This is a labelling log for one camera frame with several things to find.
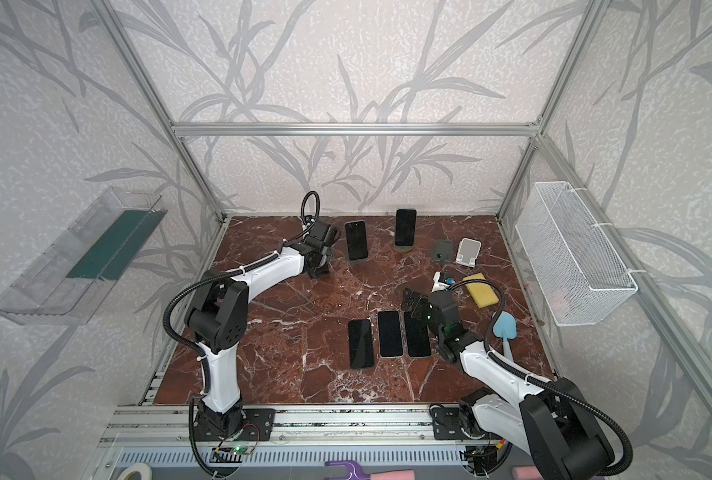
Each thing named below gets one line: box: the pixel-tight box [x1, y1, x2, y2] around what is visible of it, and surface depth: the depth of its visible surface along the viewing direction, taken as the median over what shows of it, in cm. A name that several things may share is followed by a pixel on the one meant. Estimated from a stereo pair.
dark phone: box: [395, 209, 417, 246], surface depth 104 cm
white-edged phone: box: [377, 310, 404, 359], surface depth 91 cm
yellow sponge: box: [462, 272, 499, 309], surface depth 98 cm
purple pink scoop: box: [512, 466, 543, 480], surface depth 67 cm
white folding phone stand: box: [455, 237, 482, 268], surface depth 105 cm
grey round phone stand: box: [430, 239, 453, 263], surface depth 107 cm
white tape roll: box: [117, 462, 153, 480], surface depth 69 cm
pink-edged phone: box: [345, 220, 369, 261], surface depth 101 cm
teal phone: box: [404, 311, 432, 357], surface depth 88 cm
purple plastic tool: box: [325, 461, 416, 480], surface depth 68 cm
